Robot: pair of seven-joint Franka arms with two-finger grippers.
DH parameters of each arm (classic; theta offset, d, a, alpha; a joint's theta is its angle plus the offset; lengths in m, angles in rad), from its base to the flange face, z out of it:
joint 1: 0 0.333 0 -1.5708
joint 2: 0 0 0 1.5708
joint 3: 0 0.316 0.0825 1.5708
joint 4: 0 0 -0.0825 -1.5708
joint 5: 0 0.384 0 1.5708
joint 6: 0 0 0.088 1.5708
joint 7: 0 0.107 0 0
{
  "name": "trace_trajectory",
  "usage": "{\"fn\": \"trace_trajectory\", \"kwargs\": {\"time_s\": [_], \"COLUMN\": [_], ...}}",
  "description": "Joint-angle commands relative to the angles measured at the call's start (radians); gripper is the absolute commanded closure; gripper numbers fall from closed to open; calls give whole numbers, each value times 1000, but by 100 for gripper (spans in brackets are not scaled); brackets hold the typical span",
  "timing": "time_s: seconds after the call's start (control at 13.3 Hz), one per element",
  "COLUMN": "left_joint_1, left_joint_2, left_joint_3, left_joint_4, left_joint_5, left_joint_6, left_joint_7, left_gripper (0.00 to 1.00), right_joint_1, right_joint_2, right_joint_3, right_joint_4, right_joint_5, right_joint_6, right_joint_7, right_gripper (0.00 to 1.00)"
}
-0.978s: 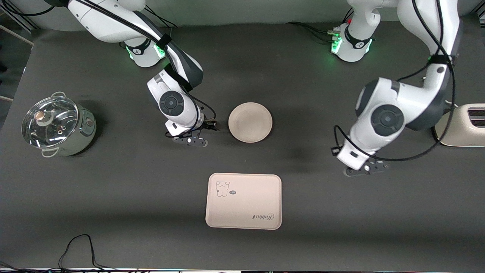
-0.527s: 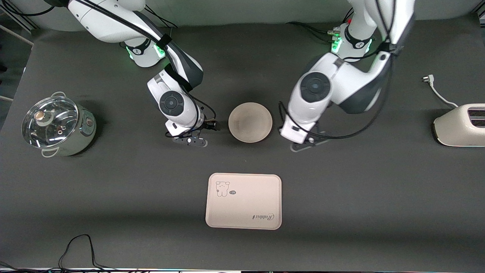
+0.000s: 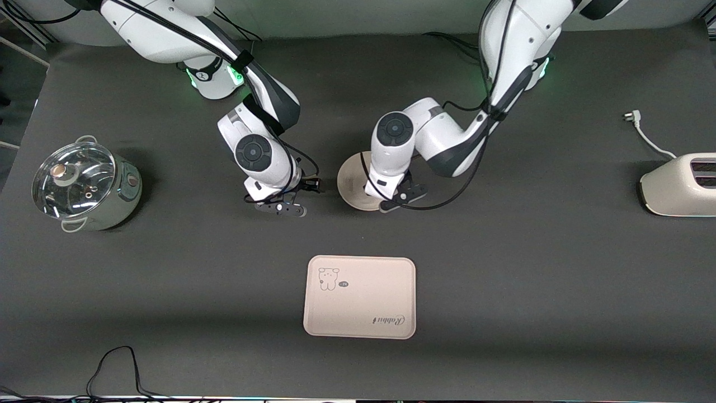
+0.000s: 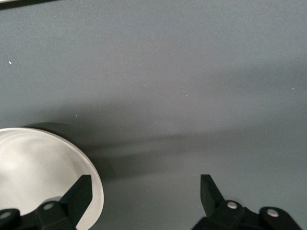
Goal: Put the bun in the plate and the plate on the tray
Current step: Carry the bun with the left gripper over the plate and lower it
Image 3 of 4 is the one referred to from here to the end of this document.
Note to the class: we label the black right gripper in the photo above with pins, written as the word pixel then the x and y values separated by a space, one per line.
pixel 302 187

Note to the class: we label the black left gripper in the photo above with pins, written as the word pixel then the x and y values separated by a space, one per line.
pixel 408 176

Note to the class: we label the round cream plate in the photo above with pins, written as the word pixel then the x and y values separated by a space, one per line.
pixel 352 182

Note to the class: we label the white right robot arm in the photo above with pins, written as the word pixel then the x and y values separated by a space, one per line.
pixel 151 45

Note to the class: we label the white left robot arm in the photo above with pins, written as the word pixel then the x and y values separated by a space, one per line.
pixel 436 134

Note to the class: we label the cream rectangular tray rabbit print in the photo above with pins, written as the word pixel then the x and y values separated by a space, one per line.
pixel 359 305

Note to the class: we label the steel cooking pot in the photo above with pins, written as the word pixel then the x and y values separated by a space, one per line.
pixel 120 198

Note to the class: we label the glass pot lid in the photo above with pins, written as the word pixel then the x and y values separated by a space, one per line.
pixel 72 179

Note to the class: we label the cream toaster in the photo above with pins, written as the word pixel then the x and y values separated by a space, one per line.
pixel 679 193

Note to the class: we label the aluminium frame rail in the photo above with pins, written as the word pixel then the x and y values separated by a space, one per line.
pixel 33 31

